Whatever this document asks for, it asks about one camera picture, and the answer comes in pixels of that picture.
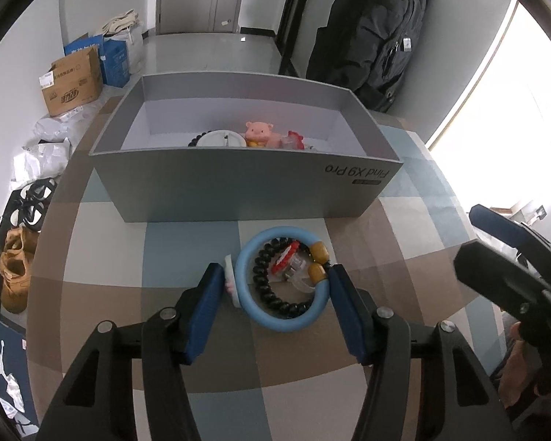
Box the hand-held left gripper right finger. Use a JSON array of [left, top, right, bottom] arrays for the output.
[[327, 265, 510, 441]]

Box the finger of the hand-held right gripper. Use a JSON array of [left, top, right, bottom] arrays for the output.
[[454, 240, 548, 315], [468, 204, 551, 263]]

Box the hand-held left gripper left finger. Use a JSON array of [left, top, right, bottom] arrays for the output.
[[39, 263, 226, 441]]

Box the blue ring bracelet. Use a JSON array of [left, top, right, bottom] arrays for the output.
[[235, 225, 332, 333]]

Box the red white hair clip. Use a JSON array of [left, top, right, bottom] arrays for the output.
[[269, 240, 302, 275]]

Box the grey cardboard box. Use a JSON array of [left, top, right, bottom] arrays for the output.
[[89, 72, 405, 224]]

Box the white round disc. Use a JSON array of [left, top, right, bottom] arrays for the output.
[[196, 130, 248, 148]]

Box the red pink hair clip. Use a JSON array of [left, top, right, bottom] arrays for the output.
[[281, 130, 307, 150]]

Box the pink pig toy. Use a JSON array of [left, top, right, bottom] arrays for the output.
[[244, 120, 286, 149]]

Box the person's right hand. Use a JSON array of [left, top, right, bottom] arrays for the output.
[[498, 320, 548, 407]]

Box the white pink hair clip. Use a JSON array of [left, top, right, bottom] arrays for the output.
[[224, 254, 240, 306]]

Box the checkered tablecloth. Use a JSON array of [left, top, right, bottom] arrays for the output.
[[25, 96, 510, 441]]

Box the brown shoe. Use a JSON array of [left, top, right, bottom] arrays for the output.
[[0, 262, 33, 315], [2, 225, 40, 276]]

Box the black white sandal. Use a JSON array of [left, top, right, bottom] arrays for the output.
[[8, 202, 47, 233], [21, 178, 58, 207]]

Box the white plastic bag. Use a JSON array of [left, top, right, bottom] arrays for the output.
[[35, 116, 86, 144], [11, 140, 73, 190]]

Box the black backpack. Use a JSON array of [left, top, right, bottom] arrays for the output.
[[306, 0, 432, 114]]

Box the blue carton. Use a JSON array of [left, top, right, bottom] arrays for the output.
[[64, 34, 104, 58], [101, 39, 132, 88]]

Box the brown cardboard box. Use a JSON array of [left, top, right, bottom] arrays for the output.
[[39, 46, 105, 118]]

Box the translucent white bag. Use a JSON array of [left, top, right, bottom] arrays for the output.
[[127, 25, 146, 75]]

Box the beige tote bag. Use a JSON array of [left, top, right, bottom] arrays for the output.
[[101, 8, 141, 36]]

